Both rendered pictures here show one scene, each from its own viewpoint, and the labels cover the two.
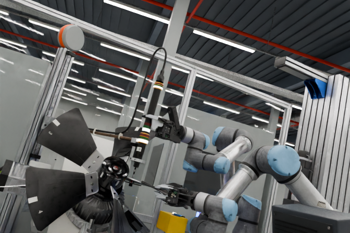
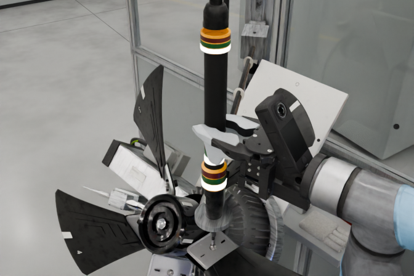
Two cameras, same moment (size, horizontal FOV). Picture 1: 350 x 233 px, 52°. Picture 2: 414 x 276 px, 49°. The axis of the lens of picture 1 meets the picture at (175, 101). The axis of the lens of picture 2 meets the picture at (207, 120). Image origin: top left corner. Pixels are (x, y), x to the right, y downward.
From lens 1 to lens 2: 1.57 m
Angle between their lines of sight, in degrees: 78
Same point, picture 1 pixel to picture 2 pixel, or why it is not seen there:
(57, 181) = (88, 219)
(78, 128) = (154, 113)
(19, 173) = (117, 167)
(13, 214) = not seen: hidden behind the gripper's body
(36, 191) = (68, 225)
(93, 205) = not seen: hidden behind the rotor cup
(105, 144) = (314, 99)
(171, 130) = (259, 175)
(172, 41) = not seen: outside the picture
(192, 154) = (350, 255)
